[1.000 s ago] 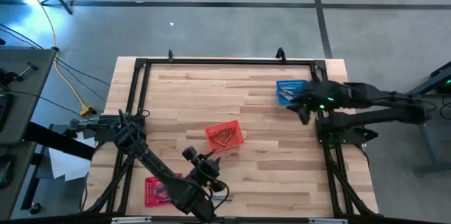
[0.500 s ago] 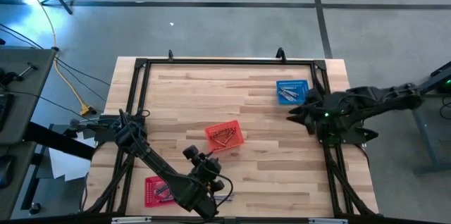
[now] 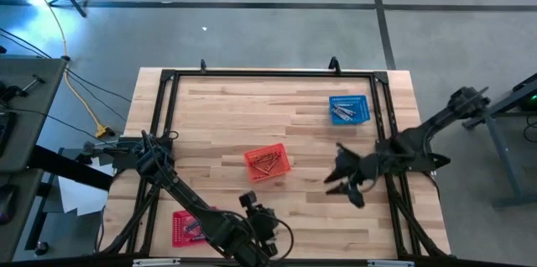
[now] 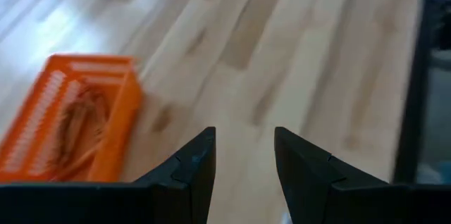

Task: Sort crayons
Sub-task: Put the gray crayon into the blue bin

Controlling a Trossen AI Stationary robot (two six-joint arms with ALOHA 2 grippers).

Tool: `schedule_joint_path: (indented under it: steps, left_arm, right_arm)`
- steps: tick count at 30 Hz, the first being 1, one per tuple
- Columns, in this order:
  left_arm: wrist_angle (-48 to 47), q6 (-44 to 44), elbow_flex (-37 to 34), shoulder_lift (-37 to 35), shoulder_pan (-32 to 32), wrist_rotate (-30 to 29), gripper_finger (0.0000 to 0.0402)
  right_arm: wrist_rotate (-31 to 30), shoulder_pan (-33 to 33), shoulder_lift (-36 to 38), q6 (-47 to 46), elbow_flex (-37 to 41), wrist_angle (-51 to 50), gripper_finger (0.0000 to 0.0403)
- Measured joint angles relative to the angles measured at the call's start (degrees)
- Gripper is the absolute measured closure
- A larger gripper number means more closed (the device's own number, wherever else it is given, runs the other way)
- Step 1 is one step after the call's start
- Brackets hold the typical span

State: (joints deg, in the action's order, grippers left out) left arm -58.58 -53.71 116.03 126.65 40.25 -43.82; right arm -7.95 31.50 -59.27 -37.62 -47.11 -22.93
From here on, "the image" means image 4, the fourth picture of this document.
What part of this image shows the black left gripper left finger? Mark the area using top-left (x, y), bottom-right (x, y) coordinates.
top-left (132, 126), bottom-right (217, 224)

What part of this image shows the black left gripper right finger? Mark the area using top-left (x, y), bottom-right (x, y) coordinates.
top-left (273, 126), bottom-right (389, 224)

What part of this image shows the orange plastic basket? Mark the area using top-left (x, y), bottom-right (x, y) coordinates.
top-left (0, 53), bottom-right (144, 184)

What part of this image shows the black aluminium table frame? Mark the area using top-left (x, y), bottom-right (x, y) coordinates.
top-left (392, 0), bottom-right (451, 185)

